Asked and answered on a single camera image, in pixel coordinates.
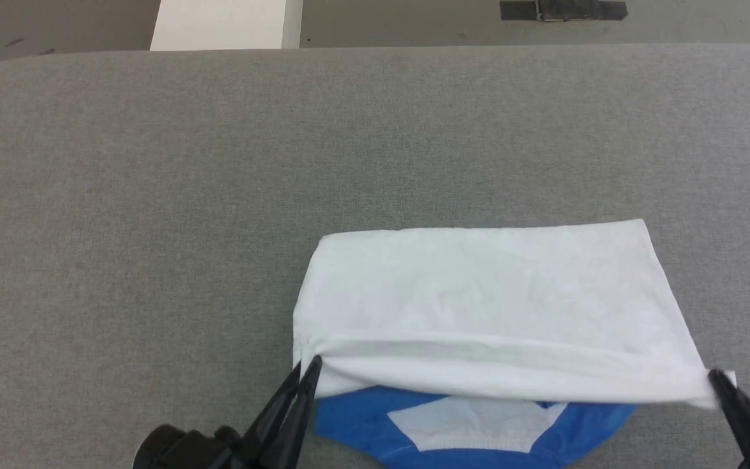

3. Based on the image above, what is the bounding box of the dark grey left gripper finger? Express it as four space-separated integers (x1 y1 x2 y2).
264 355 324 469
238 363 303 467

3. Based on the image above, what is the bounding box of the blue and white t-shirt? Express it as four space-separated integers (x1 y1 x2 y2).
292 219 737 469

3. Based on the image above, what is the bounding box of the white square pillar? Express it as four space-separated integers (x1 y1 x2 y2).
150 0 303 51

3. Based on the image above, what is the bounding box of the black floor tape strip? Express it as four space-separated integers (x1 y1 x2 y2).
500 0 628 22

